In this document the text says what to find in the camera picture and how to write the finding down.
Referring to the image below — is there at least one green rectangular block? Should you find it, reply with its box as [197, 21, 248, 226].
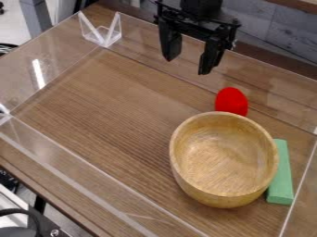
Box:
[266, 139, 294, 206]

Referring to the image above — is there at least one black metal bracket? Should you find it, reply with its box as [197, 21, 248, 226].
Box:
[28, 206, 70, 237]

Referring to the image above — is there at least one clear acrylic corner bracket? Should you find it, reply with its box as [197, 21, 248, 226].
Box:
[77, 11, 123, 48]

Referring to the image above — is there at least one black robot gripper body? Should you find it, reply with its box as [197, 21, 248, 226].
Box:
[153, 0, 242, 50]

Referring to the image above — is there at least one clear acrylic tray wall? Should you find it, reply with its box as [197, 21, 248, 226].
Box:
[0, 6, 317, 237]

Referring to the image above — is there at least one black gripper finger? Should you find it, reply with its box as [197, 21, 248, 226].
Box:
[157, 19, 181, 61]
[197, 37, 224, 75]

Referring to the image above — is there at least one red felt strawberry toy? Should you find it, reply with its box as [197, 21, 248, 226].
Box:
[213, 87, 248, 116]

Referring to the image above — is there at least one black cable bottom left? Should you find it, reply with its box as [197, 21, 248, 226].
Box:
[0, 207, 41, 237]

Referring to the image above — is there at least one wooden bowl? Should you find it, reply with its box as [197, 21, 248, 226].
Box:
[168, 111, 278, 208]

